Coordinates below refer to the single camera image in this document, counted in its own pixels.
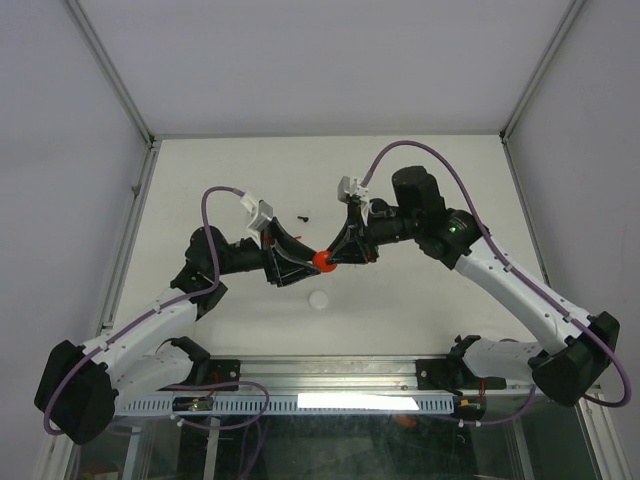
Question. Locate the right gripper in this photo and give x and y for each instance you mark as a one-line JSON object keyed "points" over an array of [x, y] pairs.
{"points": [[362, 250]]}

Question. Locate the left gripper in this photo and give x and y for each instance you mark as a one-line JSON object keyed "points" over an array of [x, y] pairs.
{"points": [[278, 269]]}

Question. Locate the red earbud charging case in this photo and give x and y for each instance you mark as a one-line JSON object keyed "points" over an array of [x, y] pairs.
{"points": [[321, 262]]}

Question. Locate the white earbud charging case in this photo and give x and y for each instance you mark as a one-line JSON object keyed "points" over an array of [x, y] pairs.
{"points": [[318, 300]]}

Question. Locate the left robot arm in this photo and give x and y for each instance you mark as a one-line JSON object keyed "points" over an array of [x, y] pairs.
{"points": [[195, 291]]}

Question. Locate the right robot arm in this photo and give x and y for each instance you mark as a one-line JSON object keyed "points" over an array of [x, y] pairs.
{"points": [[571, 348]]}

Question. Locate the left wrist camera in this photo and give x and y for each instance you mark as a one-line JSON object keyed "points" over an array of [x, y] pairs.
{"points": [[259, 215]]}

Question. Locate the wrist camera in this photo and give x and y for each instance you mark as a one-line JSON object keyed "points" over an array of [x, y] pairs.
{"points": [[259, 215], [351, 189]]}

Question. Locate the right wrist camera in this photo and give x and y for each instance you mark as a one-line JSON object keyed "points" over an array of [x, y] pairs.
{"points": [[351, 189]]}

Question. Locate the slotted cable duct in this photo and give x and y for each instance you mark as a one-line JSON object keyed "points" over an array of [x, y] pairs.
{"points": [[164, 405]]}

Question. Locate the aluminium mounting rail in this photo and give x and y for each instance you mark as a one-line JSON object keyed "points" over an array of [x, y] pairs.
{"points": [[325, 372]]}

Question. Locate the left aluminium frame post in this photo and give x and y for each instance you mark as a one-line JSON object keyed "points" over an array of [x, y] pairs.
{"points": [[97, 49]]}

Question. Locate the aluminium frame post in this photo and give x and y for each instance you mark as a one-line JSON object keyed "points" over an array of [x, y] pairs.
{"points": [[97, 49], [549, 53]]}

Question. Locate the right aluminium frame post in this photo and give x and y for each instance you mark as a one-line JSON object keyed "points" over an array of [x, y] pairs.
{"points": [[549, 53]]}

